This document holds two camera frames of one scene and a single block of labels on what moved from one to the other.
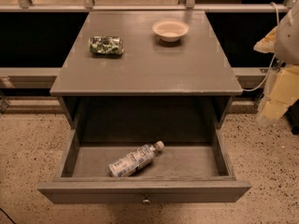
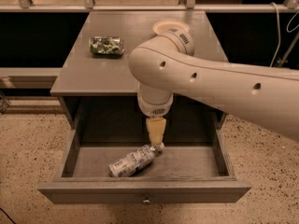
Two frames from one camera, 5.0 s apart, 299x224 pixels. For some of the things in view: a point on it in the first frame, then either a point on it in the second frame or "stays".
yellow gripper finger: [284, 91] to [154, 103]
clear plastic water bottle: [135, 160] stays
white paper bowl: [170, 30] stays
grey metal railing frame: [21, 5] stays
